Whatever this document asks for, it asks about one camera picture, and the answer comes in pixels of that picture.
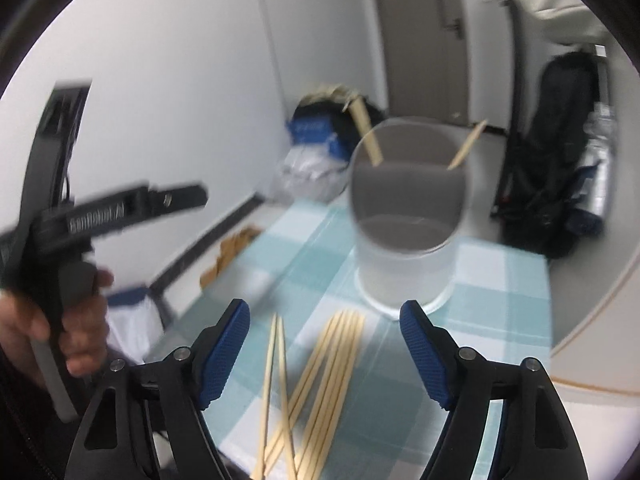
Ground brown cardboard pieces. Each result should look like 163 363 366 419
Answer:
200 227 263 288

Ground white plastic bag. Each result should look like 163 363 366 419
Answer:
272 145 351 206

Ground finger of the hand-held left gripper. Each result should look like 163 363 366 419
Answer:
145 182 209 220

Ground beige cloth bag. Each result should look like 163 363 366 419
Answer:
312 82 361 106

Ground person's left hand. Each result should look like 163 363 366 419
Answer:
0 267 116 387

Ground pile of wooden chopsticks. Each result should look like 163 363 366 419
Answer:
250 310 366 480

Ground bamboo chopstick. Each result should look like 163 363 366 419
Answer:
349 99 385 167
447 120 488 171

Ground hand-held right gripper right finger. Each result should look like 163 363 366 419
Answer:
399 300 591 480

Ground brown door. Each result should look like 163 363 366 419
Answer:
370 0 473 123

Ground silver folded umbrella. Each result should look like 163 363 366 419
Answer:
565 102 617 238

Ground blue cardboard box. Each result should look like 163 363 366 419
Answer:
286 117 351 161

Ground black bag on floor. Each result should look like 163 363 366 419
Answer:
292 95 388 161

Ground blue checked tablecloth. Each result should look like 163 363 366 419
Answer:
165 200 553 480

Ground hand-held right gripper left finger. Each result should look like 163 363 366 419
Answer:
65 299 251 480

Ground white bag with blue rim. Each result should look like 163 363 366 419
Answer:
105 285 161 366

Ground hanging black jacket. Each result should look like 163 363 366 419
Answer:
492 51 608 261

